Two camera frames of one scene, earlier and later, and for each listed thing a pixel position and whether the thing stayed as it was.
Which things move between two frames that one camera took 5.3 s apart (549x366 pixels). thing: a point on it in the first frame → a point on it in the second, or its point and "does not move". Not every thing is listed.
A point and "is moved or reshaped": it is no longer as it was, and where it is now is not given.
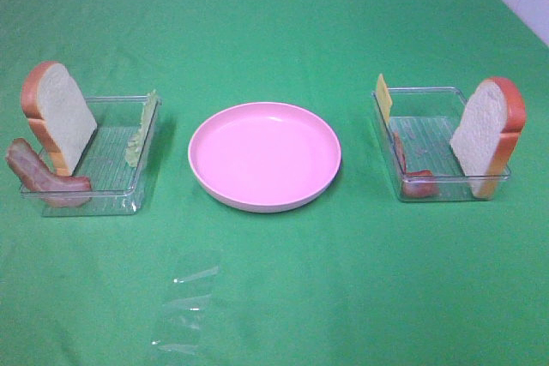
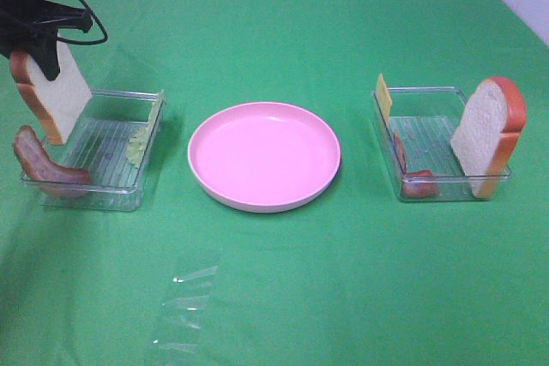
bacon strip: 59,191 → 39,164
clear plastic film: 183,310 does not move
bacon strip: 421,184 does not move
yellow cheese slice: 384,99 does not move
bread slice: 487,136 does not move
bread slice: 57,114 is moved or reshaped
